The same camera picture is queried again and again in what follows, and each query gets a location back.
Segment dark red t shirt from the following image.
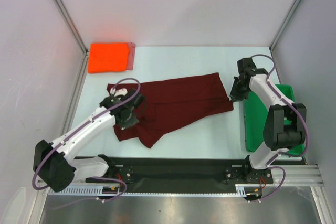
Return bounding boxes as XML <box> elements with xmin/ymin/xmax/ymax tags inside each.
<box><xmin>114</xmin><ymin>73</ymin><xmax>233</xmax><ymax>148</ymax></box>

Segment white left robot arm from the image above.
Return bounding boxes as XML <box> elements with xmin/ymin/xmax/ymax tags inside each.
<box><xmin>33</xmin><ymin>88</ymin><xmax>145</xmax><ymax>193</ymax></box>

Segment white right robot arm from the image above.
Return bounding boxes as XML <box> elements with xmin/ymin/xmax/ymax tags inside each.
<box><xmin>230</xmin><ymin>73</ymin><xmax>310</xmax><ymax>183</ymax></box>

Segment green plastic tray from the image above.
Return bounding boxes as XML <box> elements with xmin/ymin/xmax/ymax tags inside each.
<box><xmin>244</xmin><ymin>84</ymin><xmax>304</xmax><ymax>155</ymax></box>

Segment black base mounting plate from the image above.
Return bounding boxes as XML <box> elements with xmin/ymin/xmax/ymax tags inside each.
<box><xmin>70</xmin><ymin>156</ymin><xmax>274</xmax><ymax>194</ymax></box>

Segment folded orange t shirt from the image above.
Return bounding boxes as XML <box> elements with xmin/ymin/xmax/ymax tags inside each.
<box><xmin>88</xmin><ymin>43</ymin><xmax>130</xmax><ymax>74</ymax></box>

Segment folded pink t shirt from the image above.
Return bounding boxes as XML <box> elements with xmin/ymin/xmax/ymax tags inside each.
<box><xmin>127</xmin><ymin>42</ymin><xmax>136</xmax><ymax>70</ymax></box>

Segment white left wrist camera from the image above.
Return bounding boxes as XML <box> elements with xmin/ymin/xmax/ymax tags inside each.
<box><xmin>110</xmin><ymin>88</ymin><xmax>128</xmax><ymax>97</ymax></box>

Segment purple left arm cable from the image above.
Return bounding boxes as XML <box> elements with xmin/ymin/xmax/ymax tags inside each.
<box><xmin>31</xmin><ymin>77</ymin><xmax>141</xmax><ymax>190</ymax></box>

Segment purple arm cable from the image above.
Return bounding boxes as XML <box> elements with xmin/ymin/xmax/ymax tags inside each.
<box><xmin>250</xmin><ymin>54</ymin><xmax>312</xmax><ymax>161</ymax></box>
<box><xmin>31</xmin><ymin>77</ymin><xmax>141</xmax><ymax>190</ymax></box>

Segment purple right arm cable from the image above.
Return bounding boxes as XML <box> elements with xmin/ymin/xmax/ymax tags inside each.
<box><xmin>250</xmin><ymin>54</ymin><xmax>312</xmax><ymax>161</ymax></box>

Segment white slotted cable duct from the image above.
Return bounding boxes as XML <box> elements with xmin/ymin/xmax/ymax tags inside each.
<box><xmin>48</xmin><ymin>184</ymin><xmax>261</xmax><ymax>197</ymax></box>

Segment aluminium front frame rail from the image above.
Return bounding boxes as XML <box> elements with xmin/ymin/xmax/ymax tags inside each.
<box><xmin>36</xmin><ymin>163</ymin><xmax>323</xmax><ymax>189</ymax></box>

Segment right rear aluminium post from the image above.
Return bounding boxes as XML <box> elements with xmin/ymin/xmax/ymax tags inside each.
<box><xmin>269</xmin><ymin>0</ymin><xmax>303</xmax><ymax>53</ymax></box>

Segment aluminium post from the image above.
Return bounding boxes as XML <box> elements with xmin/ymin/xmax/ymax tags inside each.
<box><xmin>53</xmin><ymin>0</ymin><xmax>88</xmax><ymax>55</ymax></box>
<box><xmin>269</xmin><ymin>0</ymin><xmax>303</xmax><ymax>53</ymax></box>

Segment left rear aluminium post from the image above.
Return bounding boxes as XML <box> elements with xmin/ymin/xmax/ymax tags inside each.
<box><xmin>53</xmin><ymin>0</ymin><xmax>88</xmax><ymax>55</ymax></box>

